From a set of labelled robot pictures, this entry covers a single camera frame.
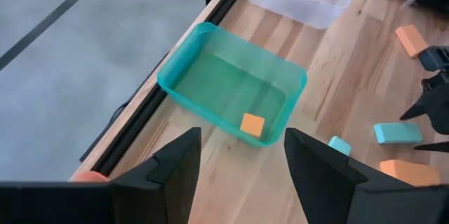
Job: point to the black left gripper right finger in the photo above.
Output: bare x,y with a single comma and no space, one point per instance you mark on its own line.
350,199

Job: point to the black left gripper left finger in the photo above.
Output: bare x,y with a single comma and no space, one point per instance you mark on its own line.
140,199

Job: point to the long teal block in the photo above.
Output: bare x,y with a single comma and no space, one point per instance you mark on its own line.
398,133
339,145

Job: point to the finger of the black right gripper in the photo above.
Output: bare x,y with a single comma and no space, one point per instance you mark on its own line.
436,147
438,104

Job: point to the clear plastic bin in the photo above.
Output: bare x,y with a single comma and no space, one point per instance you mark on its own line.
298,6

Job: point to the teal translucent plastic bin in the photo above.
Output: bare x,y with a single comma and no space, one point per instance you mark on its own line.
228,87

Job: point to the long orange block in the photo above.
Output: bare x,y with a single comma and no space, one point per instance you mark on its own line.
408,172

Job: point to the small orange cube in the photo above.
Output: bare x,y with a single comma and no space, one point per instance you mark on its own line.
252,125

